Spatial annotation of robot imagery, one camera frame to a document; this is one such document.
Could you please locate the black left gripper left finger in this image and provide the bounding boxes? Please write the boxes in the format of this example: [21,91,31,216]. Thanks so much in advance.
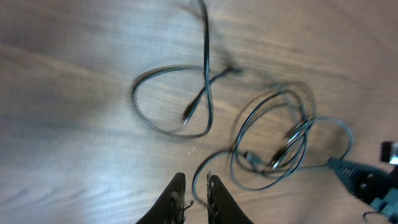
[136,172,186,224]

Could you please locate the black thick USB cable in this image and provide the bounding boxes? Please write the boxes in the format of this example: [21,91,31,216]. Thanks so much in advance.
[191,80,355,206]

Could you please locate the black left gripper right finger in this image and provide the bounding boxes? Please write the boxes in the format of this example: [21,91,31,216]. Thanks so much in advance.
[207,175,253,224]

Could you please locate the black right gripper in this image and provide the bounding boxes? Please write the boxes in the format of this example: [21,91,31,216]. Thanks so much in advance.
[328,157,397,223]

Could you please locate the black thin USB cable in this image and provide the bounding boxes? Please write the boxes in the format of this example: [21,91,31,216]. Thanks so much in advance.
[130,0,243,139]

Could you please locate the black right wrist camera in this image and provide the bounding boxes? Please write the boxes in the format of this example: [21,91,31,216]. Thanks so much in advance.
[380,141,397,166]

